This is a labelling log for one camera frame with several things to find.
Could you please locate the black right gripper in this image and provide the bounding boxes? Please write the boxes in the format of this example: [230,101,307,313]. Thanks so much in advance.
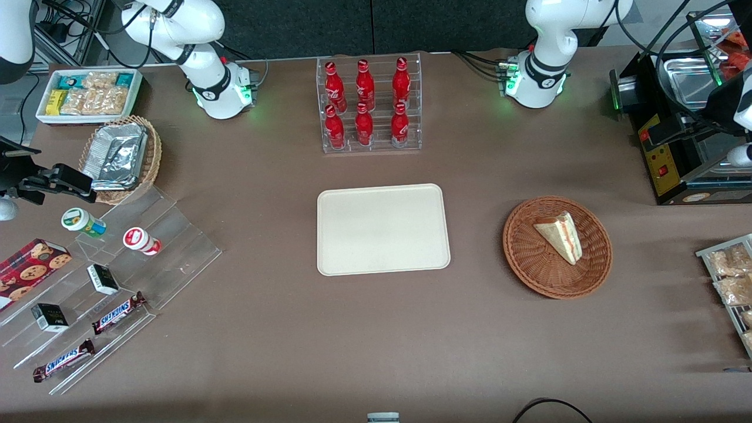
[0,136,97,206]

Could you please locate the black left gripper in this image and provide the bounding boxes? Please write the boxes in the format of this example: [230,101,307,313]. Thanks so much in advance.
[644,65,752,148]

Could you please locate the light tan wicker basket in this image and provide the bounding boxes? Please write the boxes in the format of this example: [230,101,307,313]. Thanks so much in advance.
[78,115,163,206]

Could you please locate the tray of packaged snacks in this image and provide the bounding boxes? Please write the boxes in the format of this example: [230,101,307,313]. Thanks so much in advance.
[696,233,752,360]

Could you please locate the triangular wrapped sandwich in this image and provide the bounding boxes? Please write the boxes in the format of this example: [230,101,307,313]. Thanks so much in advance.
[533,211,583,266]

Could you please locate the brown round wicker basket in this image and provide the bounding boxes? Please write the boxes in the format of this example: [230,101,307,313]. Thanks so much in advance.
[502,196,613,300]

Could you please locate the cream rectangular tray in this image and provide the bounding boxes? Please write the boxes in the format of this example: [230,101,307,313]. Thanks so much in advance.
[317,183,451,277]

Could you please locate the green lidded cup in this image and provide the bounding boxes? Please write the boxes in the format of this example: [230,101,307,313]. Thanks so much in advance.
[61,207,108,238]

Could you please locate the black machine with yellow panel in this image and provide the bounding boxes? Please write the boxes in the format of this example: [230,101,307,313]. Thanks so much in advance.
[609,11,752,206]

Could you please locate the silver foil pack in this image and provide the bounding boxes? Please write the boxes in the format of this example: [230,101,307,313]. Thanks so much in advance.
[82,122,148,190]
[94,137,146,187]

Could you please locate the stainless steel pan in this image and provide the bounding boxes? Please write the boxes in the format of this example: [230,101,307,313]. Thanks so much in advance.
[660,52,728,113]

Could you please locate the white plastic snack bin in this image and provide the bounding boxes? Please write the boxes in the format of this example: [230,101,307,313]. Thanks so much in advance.
[35,68,144,127]

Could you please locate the beige cracker pack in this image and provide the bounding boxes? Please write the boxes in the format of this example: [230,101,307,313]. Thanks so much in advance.
[61,88,90,116]
[85,86,129,116]
[82,71,119,90]

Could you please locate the red lidded cup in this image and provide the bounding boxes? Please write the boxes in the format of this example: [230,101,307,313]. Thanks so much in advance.
[122,227,162,256]

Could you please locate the red plaid cookie box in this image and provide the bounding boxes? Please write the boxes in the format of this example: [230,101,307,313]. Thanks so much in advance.
[0,238,73,312]

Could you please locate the small black box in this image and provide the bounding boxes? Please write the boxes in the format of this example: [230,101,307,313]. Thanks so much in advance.
[86,263,120,296]
[30,302,70,334]

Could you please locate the orange snack bag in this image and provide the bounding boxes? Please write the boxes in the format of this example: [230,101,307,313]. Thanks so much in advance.
[713,28,752,80]

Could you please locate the clear acrylic stepped riser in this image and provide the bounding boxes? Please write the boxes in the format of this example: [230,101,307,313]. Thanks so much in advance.
[62,184,223,311]
[0,253,158,396]

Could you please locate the brown Snickers bar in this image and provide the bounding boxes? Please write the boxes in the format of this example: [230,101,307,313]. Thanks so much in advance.
[32,338,96,384]
[92,291,148,336]

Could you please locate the red cola bottle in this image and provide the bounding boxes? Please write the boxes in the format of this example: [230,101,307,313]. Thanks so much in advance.
[324,61,348,114]
[355,59,376,112]
[354,103,375,147]
[392,56,411,110]
[390,102,411,148]
[324,105,347,150]

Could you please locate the clear acrylic bottle rack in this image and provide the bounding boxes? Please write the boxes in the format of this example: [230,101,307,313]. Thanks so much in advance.
[316,52,423,154]

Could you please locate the black overhead cables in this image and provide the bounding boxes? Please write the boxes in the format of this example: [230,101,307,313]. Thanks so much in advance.
[613,0,732,89]

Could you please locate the aluminium frame with cables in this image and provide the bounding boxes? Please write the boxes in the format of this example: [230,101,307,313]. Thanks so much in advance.
[34,0,150,68]

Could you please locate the black arm base cables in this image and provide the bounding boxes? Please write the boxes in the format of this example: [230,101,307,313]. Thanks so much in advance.
[451,49,507,82]

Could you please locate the black looped cable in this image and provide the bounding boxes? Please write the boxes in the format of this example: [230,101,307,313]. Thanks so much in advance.
[511,398,595,423]

